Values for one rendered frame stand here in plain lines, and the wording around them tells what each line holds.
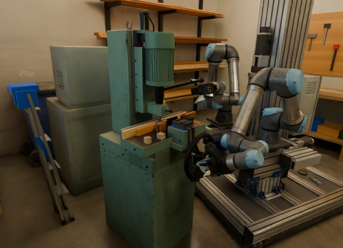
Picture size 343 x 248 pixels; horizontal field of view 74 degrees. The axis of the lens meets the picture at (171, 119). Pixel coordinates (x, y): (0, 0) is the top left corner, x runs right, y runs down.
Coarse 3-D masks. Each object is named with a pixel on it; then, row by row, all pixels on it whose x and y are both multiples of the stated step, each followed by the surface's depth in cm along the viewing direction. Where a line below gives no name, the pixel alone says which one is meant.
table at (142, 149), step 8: (200, 128) 160; (136, 136) 138; (144, 136) 138; (152, 136) 138; (168, 136) 139; (128, 144) 131; (136, 144) 127; (144, 144) 127; (152, 144) 127; (160, 144) 132; (168, 144) 138; (176, 144) 135; (136, 152) 127; (144, 152) 123; (152, 152) 128
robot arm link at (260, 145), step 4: (244, 140) 109; (248, 140) 109; (260, 140) 109; (240, 144) 108; (244, 144) 107; (248, 144) 106; (252, 144) 106; (256, 144) 105; (260, 144) 105; (264, 144) 106; (240, 148) 108; (244, 148) 107; (256, 148) 102; (260, 148) 102; (264, 148) 104; (268, 148) 107; (264, 152) 103; (264, 156) 106
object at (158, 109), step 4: (148, 104) 150; (152, 104) 147; (156, 104) 146; (160, 104) 147; (164, 104) 147; (148, 108) 151; (152, 108) 148; (156, 108) 146; (160, 108) 143; (164, 108) 145; (148, 112) 152; (152, 112) 149; (156, 112) 146; (160, 112) 144; (164, 112) 146; (160, 116) 150
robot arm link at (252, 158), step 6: (246, 150) 102; (252, 150) 98; (234, 156) 102; (240, 156) 99; (246, 156) 97; (252, 156) 94; (258, 156) 95; (234, 162) 101; (240, 162) 98; (246, 162) 96; (252, 162) 94; (258, 162) 94; (240, 168) 101; (246, 168) 99
